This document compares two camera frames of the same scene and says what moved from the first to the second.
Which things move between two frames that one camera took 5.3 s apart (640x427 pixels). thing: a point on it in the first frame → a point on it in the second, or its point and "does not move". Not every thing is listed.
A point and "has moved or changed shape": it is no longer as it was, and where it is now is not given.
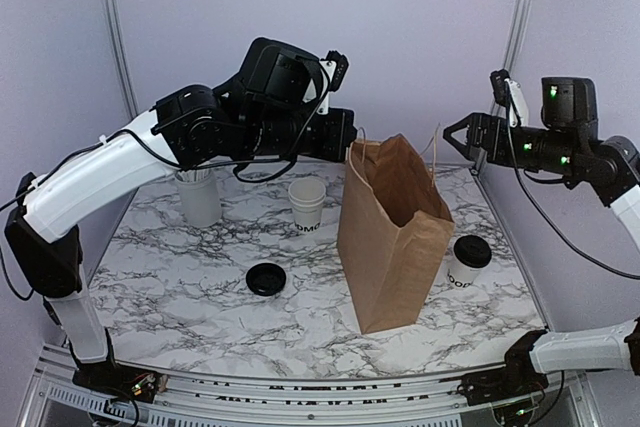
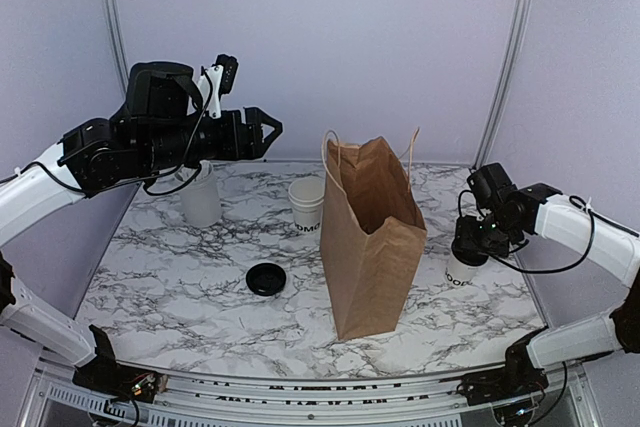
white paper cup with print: x=460 y=276 does not move
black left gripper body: x=281 y=132 → x=173 y=143
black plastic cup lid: x=472 y=251 does not move
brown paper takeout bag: x=395 y=224 has moved or changed shape
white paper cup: x=307 y=195 does not move
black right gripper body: x=556 y=151 → x=491 y=235
